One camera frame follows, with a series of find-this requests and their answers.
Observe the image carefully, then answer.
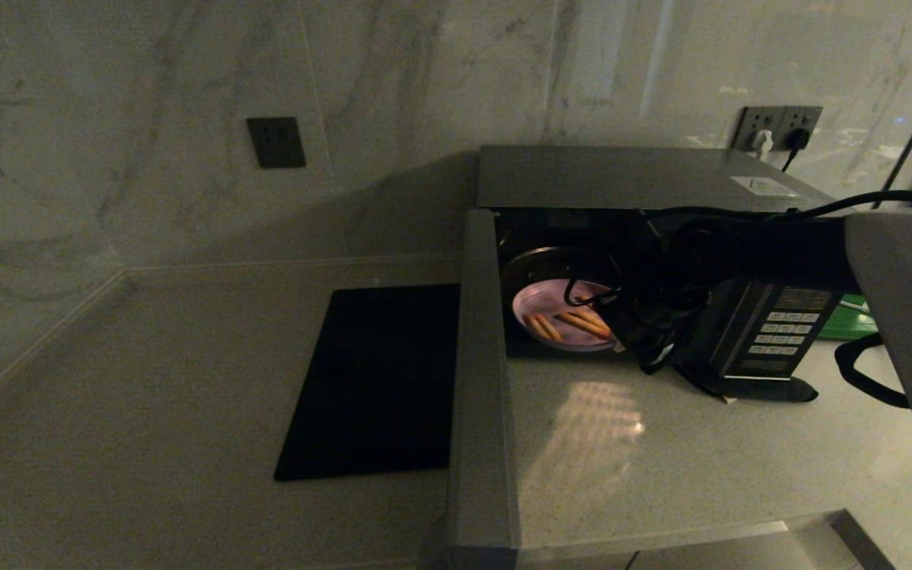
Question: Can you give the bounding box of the purple plate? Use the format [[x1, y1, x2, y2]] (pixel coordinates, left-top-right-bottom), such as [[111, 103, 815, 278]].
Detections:
[[511, 279, 621, 352]]

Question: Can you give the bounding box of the black glass microwave door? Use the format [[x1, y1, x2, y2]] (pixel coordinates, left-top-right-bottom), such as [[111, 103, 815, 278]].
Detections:
[[446, 208, 522, 570]]

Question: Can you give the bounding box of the black silver microwave oven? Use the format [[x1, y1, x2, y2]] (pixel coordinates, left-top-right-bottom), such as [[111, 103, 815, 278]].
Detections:
[[468, 145, 861, 401]]

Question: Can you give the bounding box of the black stand under microwave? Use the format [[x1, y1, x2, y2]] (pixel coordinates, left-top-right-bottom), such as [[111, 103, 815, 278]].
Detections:
[[674, 360, 819, 403]]

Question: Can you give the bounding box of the thick orange french fry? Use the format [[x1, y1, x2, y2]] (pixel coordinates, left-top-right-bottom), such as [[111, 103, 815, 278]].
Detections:
[[557, 315, 611, 340]]

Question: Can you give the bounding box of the green cutting board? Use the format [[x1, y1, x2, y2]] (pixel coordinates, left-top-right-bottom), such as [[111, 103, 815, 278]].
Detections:
[[819, 294, 878, 342]]

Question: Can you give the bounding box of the black power plug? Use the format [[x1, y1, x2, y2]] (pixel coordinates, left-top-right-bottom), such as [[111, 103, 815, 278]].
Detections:
[[781, 128, 811, 172]]

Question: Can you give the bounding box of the black induction cooktop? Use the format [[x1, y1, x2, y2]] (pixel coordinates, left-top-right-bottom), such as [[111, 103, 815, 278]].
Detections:
[[275, 283, 463, 481]]

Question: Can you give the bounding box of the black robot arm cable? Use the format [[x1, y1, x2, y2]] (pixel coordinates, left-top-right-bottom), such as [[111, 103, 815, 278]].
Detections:
[[563, 190, 912, 409]]

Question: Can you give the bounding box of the dark single wall socket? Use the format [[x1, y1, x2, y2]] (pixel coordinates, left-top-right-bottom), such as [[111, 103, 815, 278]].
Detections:
[[247, 117, 308, 169]]

